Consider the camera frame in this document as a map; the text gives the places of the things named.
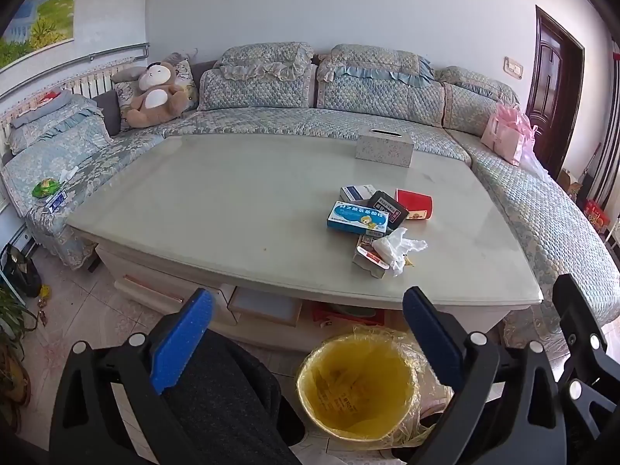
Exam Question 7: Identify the potted green plant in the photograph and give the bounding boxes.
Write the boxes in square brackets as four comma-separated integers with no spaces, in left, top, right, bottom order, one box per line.
[0,285,48,429]

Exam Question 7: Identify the quilted sofa back cushion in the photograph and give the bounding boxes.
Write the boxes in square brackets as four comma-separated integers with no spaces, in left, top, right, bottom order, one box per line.
[198,42,319,113]
[316,43,447,127]
[435,66,523,137]

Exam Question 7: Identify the white coffee table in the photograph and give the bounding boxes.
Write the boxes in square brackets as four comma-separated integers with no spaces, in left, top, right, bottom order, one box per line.
[65,133,544,350]

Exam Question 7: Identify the landscape wall mural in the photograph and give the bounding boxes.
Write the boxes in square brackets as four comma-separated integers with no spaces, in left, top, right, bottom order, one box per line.
[0,0,79,72]

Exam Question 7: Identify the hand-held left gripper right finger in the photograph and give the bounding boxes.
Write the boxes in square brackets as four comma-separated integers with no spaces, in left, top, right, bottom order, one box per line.
[402,286,568,465]

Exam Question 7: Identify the brown white teddy bear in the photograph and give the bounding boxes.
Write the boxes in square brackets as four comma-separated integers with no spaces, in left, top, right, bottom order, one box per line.
[126,61,188,129]

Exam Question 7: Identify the pink gift bag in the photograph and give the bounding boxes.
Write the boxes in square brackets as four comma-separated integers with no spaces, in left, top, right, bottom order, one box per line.
[480,101,539,166]

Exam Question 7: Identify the blue quilted corner sofa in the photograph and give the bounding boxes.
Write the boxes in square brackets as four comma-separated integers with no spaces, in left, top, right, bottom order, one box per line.
[0,41,620,332]

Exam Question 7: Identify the red cardboard box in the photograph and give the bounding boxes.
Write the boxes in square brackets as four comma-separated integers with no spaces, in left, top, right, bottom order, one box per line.
[395,188,433,222]

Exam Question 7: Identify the bin with yellow bag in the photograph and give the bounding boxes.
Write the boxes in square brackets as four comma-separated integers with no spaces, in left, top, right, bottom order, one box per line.
[295,327,457,447]

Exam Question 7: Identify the blue cartoon medicine box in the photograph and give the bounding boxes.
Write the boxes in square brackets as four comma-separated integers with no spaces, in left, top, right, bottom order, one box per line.
[327,200,391,237]

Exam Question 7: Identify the white plastic bag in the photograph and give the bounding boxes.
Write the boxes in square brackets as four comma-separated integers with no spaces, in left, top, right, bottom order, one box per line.
[520,148,550,182]

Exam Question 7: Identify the white blue-striped medicine box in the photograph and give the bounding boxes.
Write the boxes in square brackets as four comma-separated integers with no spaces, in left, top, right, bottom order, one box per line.
[340,184,377,203]

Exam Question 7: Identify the patterned tissue box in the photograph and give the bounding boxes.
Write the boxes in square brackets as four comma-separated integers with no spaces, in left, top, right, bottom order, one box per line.
[355,125,414,169]

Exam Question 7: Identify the small blue white box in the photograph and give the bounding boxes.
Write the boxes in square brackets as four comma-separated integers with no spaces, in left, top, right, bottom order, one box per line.
[43,191,69,215]

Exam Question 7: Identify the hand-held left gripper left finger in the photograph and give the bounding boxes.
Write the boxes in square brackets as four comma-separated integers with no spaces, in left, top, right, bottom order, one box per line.
[48,288,216,465]

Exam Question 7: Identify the black bag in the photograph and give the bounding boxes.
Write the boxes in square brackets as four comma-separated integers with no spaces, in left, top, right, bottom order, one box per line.
[0,243,44,299]

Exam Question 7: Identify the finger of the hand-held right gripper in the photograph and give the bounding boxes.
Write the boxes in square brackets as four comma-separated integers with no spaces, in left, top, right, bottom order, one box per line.
[552,274,620,451]

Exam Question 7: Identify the red gift boxes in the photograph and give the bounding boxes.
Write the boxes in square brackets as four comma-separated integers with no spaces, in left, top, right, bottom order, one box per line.
[582,198,612,234]

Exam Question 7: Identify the orange white snack sachet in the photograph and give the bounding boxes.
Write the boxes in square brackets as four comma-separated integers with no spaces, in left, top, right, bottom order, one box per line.
[352,245,389,280]

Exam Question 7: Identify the white tissue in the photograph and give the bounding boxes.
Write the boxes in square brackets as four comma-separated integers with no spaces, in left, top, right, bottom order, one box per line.
[372,227,429,278]

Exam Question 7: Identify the dark wooden door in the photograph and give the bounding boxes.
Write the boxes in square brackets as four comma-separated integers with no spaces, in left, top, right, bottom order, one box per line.
[525,5,586,181]

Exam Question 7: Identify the black cardboard box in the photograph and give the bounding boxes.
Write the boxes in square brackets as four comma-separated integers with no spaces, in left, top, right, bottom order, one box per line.
[367,190,408,228]

